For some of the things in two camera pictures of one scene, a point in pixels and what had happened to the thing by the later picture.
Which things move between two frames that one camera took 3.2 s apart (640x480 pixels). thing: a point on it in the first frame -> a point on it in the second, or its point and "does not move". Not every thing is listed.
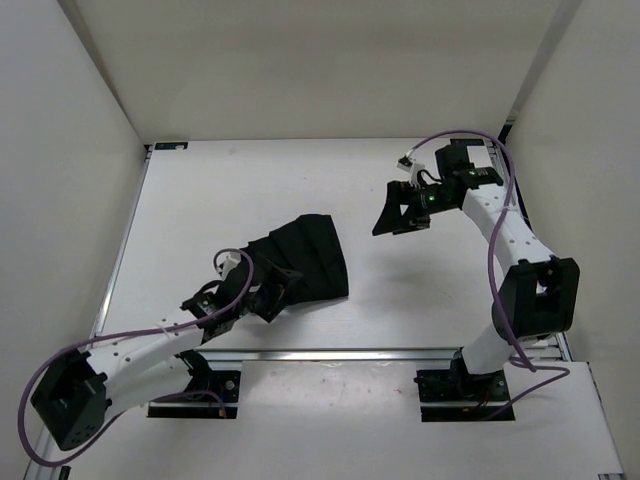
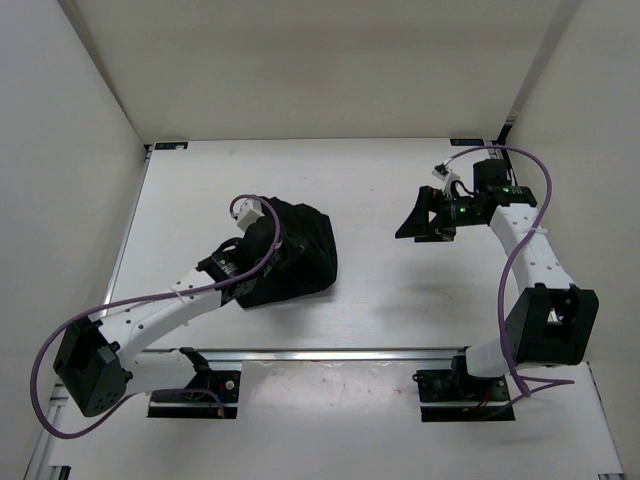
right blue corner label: [467, 142] does not move
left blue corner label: [171, 146] does not move
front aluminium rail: [394, 355] does not move
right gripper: [400, 194] -> [417, 224]
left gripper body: [266, 267] -> [286, 254]
